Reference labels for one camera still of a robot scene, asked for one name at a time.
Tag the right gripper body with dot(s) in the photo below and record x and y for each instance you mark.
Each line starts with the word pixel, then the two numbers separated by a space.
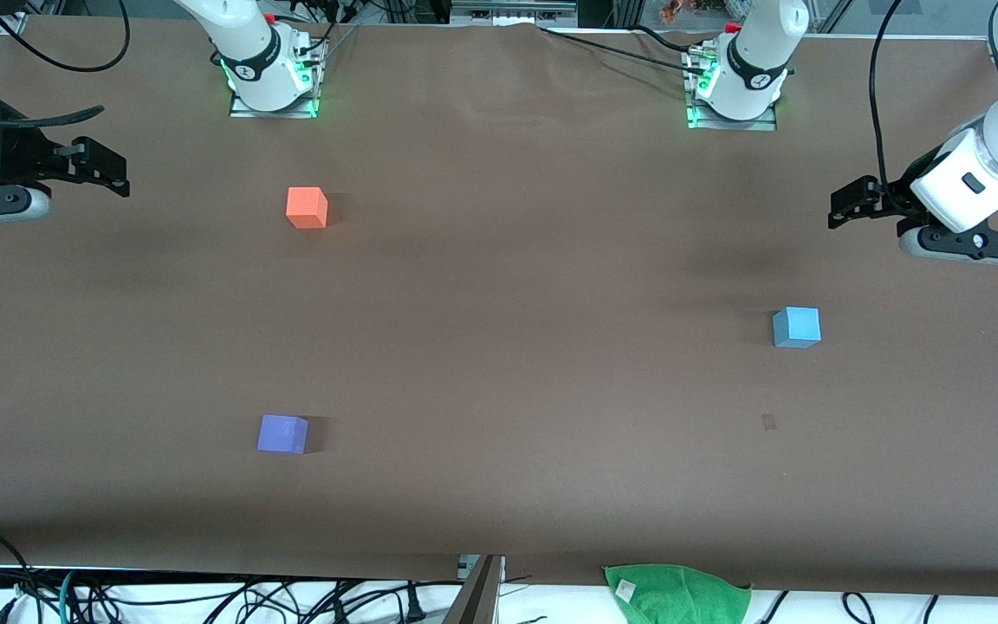
pixel 21 159

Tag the purple block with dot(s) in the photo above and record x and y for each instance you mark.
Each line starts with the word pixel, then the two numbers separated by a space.
pixel 282 434

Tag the aluminium frame profile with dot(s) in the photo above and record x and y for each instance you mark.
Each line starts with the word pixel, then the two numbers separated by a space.
pixel 512 12

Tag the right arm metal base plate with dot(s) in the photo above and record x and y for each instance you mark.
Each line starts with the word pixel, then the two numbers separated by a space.
pixel 274 111

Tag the green cloth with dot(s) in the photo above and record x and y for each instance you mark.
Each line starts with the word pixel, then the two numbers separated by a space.
pixel 681 596

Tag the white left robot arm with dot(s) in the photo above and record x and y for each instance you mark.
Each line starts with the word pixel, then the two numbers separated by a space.
pixel 759 52

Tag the brown table mat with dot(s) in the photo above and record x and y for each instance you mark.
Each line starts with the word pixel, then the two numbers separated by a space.
pixel 499 347

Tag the orange block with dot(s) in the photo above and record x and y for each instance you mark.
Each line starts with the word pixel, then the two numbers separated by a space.
pixel 306 208

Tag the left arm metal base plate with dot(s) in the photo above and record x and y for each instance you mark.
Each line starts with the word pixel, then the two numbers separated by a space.
pixel 733 125

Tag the blue block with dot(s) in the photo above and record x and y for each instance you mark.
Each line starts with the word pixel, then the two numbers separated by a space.
pixel 797 328

